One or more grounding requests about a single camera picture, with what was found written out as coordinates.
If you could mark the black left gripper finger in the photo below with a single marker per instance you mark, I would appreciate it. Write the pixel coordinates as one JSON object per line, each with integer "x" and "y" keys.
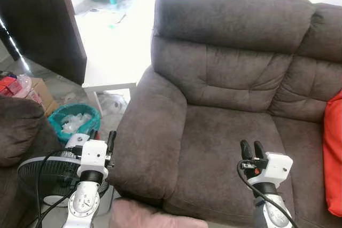
{"x": 111, "y": 142}
{"x": 94, "y": 135}

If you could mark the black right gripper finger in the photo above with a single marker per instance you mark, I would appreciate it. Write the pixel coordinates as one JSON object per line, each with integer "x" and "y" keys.
{"x": 246, "y": 150}
{"x": 259, "y": 150}

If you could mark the pink plush pillow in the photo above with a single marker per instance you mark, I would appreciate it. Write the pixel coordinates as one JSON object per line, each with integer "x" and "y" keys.
{"x": 155, "y": 216}

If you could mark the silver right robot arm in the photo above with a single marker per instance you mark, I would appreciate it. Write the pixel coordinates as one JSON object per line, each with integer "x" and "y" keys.
{"x": 272, "y": 209}

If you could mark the brown fabric sofa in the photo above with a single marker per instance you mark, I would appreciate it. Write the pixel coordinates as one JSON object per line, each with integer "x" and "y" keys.
{"x": 224, "y": 132}

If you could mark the black floor fan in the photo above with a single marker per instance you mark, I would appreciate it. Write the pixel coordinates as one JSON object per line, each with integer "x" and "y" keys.
{"x": 48, "y": 177}

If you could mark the red pillow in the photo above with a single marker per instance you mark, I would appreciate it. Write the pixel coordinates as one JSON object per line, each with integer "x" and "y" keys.
{"x": 334, "y": 153}

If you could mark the crumpled plastic waste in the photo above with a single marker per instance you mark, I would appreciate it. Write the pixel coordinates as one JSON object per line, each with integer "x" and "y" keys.
{"x": 76, "y": 123}

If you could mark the teal woven waste basket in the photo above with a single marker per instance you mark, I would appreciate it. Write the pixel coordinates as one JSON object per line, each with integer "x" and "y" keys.
{"x": 57, "y": 126}

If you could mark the white plastic bag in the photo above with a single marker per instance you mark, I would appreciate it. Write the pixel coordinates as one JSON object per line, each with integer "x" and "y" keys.
{"x": 115, "y": 104}

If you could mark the cardboard box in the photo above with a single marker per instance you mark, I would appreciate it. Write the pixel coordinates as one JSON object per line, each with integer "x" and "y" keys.
{"x": 44, "y": 97}

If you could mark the brown fabric armchair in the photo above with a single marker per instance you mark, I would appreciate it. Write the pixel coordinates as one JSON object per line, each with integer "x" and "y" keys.
{"x": 21, "y": 132}

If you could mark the white table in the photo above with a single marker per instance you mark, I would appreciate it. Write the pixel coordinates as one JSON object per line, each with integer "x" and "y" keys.
{"x": 112, "y": 62}

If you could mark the clear plastic bag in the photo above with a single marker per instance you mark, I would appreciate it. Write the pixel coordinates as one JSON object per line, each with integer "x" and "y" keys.
{"x": 26, "y": 86}

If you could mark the red package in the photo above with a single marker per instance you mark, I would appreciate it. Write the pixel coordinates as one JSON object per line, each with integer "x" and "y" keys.
{"x": 8, "y": 86}

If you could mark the dark wooden door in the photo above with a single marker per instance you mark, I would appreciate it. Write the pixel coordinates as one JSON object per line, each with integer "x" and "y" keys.
{"x": 37, "y": 20}

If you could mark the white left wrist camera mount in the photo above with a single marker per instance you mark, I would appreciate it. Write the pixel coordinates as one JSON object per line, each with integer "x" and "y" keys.
{"x": 93, "y": 157}

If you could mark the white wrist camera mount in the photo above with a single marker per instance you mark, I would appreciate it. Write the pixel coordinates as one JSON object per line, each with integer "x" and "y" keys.
{"x": 93, "y": 157}
{"x": 278, "y": 168}

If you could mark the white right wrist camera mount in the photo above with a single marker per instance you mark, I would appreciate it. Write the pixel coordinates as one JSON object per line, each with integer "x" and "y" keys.
{"x": 278, "y": 168}

